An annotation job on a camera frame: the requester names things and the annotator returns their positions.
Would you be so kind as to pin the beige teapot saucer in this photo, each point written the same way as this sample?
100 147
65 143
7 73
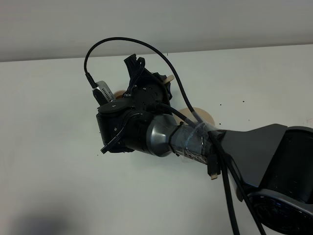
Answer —
204 115

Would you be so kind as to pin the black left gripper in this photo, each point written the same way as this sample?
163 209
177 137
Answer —
140 121

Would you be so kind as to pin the far beige teacup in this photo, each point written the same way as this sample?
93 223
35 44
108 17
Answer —
119 94

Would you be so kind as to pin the beige ceramic teapot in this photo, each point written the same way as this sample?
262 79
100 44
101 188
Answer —
168 79

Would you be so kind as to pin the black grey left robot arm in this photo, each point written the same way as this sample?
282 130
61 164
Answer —
271 166

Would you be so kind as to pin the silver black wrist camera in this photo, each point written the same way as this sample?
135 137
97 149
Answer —
103 94

